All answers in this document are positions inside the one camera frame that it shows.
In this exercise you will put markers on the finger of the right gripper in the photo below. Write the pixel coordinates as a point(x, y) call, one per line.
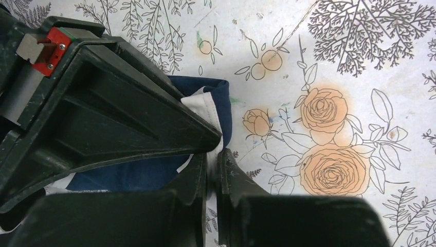
point(104, 104)

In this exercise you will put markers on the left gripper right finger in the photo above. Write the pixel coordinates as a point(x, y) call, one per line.
point(247, 215)

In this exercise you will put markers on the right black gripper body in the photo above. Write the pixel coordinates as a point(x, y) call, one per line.
point(30, 54)

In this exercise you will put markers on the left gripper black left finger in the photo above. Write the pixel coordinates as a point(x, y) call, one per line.
point(172, 216)

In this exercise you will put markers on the navy blue white-trimmed underwear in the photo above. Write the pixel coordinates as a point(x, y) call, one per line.
point(207, 97)

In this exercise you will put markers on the floral patterned table mat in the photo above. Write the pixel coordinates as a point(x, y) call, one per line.
point(379, 54)

